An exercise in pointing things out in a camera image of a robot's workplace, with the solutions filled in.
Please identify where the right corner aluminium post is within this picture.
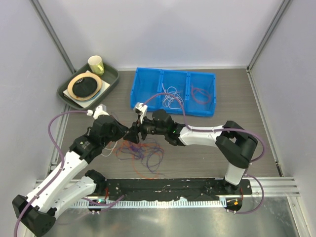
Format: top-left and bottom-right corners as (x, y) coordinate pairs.
(246, 0), (292, 72)

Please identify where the white paper pad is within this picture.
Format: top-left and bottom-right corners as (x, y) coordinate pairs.
(63, 80), (110, 109)

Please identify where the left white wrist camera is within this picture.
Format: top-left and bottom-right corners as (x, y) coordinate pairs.
(86, 104), (109, 119)

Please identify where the dark green tray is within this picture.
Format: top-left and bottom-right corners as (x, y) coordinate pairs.
(57, 64), (119, 111)

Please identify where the corner aluminium post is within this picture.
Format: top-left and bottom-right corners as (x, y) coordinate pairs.
(246, 0), (292, 72)
(30, 0), (76, 73)

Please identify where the blue three-compartment bin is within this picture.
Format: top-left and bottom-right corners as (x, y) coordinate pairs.
(130, 68), (217, 117)

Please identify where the left corner aluminium post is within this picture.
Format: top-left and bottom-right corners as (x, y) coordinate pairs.
(30, 0), (76, 73)

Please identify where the purple wire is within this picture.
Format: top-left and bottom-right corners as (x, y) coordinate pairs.
(116, 138), (165, 176)

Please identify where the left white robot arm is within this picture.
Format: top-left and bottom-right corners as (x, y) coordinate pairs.
(12, 113), (128, 237)

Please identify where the black round disc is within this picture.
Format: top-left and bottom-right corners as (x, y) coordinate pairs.
(72, 77), (98, 97)

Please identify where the yellow-green mug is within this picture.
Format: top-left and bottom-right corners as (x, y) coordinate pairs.
(87, 55), (105, 76)

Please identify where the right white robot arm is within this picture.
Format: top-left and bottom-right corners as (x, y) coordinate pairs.
(124, 109), (261, 195)

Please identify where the slotted cable duct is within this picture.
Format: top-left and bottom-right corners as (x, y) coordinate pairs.
(74, 197), (227, 209)

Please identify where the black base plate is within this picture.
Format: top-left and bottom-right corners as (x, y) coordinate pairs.
(107, 178), (252, 201)

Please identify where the tan tape roll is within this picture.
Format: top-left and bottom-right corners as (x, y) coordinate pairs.
(67, 73), (102, 101)

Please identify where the orange wire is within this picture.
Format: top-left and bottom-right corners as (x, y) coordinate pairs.
(190, 83), (211, 106)

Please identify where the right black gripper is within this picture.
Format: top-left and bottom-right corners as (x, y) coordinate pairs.
(124, 115), (167, 145)

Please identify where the white wire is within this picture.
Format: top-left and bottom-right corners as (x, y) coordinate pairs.
(161, 82), (185, 111)

